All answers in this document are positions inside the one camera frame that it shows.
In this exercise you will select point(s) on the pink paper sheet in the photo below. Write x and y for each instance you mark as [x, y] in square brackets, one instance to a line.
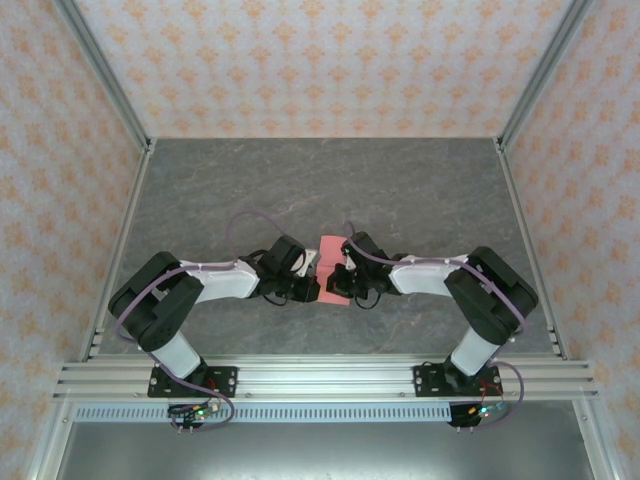
[330, 250]

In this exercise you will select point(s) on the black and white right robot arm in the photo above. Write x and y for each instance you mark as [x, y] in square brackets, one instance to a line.
[430, 277]

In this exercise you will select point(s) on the grey metal sheet panel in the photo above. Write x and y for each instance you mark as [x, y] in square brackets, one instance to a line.
[325, 455]

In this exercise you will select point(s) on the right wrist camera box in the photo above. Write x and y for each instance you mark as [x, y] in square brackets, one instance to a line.
[345, 262]

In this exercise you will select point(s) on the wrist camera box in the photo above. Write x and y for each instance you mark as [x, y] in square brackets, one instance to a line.
[307, 262]
[345, 262]

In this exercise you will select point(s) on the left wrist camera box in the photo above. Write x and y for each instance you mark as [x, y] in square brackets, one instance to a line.
[307, 262]

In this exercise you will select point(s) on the aluminium mounting rail beam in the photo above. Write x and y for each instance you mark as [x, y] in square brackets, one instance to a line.
[325, 380]

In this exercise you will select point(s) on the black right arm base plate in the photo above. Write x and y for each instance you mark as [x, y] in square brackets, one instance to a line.
[425, 382]

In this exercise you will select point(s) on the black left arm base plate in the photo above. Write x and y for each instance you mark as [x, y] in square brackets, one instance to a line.
[225, 380]

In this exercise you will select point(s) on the aluminium side rail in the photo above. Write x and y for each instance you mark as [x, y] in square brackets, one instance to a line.
[513, 190]
[136, 190]

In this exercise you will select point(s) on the short aluminium frame post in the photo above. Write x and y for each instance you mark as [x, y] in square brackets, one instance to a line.
[50, 445]
[593, 445]

